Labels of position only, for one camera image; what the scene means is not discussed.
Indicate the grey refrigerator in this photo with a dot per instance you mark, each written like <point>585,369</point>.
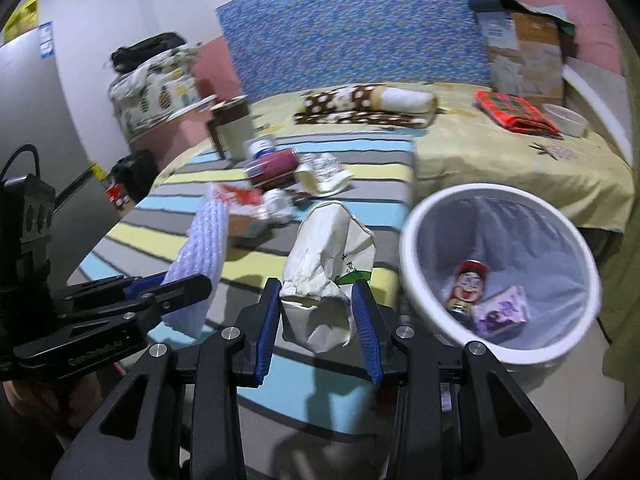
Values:
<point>30,105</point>

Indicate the red and white wrapper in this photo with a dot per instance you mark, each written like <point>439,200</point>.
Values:
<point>235,195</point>

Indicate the red plaid cloth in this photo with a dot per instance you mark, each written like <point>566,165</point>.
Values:
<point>515,112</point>

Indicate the blue floral headboard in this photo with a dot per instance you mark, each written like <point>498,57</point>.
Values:
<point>360,30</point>

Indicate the purple tissue packet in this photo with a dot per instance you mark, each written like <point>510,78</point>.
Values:
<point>502,310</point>

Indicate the clear plastic container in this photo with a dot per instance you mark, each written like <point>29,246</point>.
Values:
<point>565,120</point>

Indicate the brown polka dot blanket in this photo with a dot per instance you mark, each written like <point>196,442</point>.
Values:
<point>350,105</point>

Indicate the pineapple print quilt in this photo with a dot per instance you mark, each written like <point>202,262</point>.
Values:
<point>155,90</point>

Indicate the yellow sticker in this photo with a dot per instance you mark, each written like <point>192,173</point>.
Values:
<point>22,17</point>

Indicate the white paper bag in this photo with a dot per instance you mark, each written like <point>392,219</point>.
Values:
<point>325,260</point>

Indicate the crumpled white tissue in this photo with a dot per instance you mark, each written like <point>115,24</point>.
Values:
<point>276,205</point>

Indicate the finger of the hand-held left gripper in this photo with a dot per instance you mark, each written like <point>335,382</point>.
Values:
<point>142,286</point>
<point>180,290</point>

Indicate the brown and beige lidded mug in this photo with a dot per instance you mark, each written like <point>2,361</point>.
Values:
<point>232,127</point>

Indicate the red and white object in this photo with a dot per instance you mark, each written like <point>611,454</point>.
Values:
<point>114,195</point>

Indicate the brown stick packet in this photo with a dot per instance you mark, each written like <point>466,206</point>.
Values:
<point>300,197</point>

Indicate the dark red drink can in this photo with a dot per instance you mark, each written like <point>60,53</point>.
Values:
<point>272,167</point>

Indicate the white foam net sleeve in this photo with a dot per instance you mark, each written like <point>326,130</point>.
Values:
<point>202,245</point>

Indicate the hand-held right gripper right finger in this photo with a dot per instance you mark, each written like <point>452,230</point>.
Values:
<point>367,332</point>

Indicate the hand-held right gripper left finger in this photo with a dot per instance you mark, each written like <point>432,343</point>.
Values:
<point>266,332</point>

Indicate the white bed frame rail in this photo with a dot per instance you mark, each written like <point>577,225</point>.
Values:
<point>600,100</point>

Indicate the black bag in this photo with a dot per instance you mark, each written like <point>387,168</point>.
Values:
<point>145,50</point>

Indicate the blue sticker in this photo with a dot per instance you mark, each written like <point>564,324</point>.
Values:
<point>46,39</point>

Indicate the white round trash bin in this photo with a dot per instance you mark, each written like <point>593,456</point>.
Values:
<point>525,240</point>

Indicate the yellow bed sheet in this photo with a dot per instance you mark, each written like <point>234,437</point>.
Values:
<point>500,160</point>

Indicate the white yogurt cup blue label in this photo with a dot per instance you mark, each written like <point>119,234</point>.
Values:
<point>261,147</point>

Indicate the brown cardboard box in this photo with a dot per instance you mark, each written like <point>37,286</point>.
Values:
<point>525,55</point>

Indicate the black case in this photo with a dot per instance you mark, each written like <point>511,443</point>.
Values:
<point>135,177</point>

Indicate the pink storage box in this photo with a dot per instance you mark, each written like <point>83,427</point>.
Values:
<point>175,135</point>

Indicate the striped blanket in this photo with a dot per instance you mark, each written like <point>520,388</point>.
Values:
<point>370,195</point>

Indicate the red cartoon drink can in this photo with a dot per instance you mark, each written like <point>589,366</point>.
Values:
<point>467,287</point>

